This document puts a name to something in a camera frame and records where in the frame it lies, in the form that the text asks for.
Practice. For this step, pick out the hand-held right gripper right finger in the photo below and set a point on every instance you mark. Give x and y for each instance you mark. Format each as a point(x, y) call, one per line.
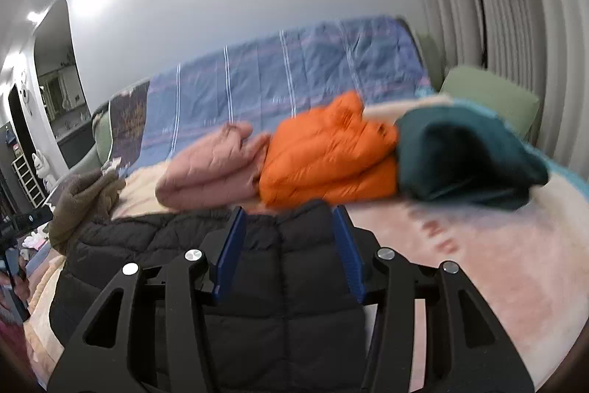
point(352, 255)

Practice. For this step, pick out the blue plaid sheet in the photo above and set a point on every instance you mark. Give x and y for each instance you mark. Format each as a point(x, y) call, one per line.
point(299, 66)

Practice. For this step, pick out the pink blanket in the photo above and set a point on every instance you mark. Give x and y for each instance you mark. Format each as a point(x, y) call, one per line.
point(483, 264)

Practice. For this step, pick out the person's left hand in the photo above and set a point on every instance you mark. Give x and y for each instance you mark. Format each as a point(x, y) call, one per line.
point(24, 287)

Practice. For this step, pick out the pink puffer jacket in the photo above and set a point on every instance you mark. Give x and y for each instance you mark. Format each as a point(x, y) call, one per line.
point(207, 172)

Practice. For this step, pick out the white cat figurine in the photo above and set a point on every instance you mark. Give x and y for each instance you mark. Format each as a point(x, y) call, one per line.
point(43, 172)

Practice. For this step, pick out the cream blanket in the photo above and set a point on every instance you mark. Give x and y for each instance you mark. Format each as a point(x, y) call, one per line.
point(138, 190)

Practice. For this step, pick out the grey pleated curtain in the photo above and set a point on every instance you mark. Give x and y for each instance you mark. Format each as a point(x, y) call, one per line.
point(529, 29)

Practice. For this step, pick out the white bear wall ornament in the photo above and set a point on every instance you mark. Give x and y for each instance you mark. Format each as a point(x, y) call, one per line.
point(25, 98)

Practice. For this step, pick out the green pillow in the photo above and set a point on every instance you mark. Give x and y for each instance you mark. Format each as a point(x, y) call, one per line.
point(487, 98)

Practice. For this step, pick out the white ladder shelf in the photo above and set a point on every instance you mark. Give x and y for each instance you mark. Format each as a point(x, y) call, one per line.
point(27, 181)

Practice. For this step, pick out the brown fleece garment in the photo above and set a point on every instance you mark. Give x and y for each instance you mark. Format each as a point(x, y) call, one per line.
point(83, 204)

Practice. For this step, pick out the black puffer jacket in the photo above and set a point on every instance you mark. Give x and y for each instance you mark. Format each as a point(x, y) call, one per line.
point(285, 268)

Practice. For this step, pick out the green sofa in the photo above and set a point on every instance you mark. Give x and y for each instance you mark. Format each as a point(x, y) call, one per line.
point(103, 133)

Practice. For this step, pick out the orange puffer jacket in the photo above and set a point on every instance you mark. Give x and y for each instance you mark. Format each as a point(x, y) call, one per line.
point(322, 153)

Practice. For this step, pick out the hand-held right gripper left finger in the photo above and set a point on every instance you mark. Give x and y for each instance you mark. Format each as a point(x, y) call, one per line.
point(230, 255)

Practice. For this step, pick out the dark teal garment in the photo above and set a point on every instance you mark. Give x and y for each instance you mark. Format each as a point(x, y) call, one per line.
point(460, 158)

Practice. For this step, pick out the purple floral printed blanket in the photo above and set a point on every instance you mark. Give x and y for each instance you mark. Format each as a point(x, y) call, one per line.
point(129, 121)

